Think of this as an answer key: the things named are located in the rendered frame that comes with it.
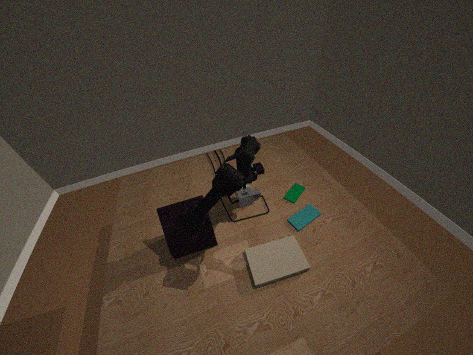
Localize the teal flat rectangular block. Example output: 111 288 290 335
288 204 321 231

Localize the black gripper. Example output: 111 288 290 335
236 162 265 175

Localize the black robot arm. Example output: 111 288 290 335
176 135 261 235

